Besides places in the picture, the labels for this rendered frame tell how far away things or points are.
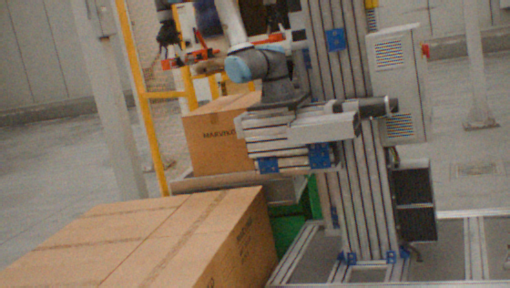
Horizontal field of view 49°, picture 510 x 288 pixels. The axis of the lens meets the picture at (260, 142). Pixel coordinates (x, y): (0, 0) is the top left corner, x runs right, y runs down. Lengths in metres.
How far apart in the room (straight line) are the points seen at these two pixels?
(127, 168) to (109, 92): 0.55
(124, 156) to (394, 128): 2.23
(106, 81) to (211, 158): 1.20
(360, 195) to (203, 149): 0.98
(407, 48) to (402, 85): 0.15
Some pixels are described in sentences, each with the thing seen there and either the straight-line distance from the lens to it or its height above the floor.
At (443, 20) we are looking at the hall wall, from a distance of 11.55.
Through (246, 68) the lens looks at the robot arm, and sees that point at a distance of 2.19.
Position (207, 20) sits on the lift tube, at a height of 1.43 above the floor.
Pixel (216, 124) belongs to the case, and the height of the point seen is 0.88.
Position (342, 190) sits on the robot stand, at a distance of 2.54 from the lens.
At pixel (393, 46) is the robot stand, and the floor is 1.17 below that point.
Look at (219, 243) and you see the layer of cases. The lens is 2.28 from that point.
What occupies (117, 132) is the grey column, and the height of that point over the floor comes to 0.81.
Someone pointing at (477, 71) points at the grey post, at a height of 0.53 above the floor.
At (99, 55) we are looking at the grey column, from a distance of 3.99.
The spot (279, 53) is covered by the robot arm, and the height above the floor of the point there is 1.23.
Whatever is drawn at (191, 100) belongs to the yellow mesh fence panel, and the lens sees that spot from 3.81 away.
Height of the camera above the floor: 1.36
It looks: 12 degrees down
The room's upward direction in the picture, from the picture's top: 11 degrees counter-clockwise
